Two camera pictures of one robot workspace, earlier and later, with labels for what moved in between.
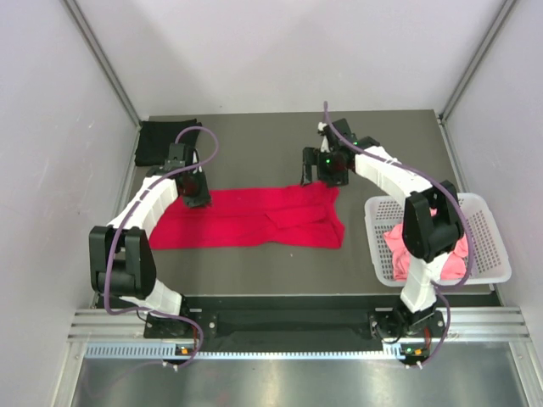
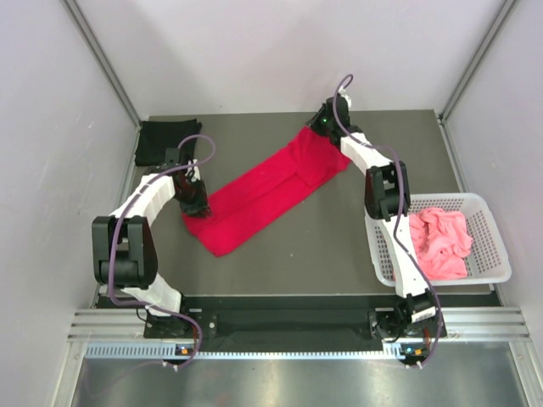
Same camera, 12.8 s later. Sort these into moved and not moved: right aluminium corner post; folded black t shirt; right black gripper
Moved: right black gripper
Not moved: folded black t shirt; right aluminium corner post
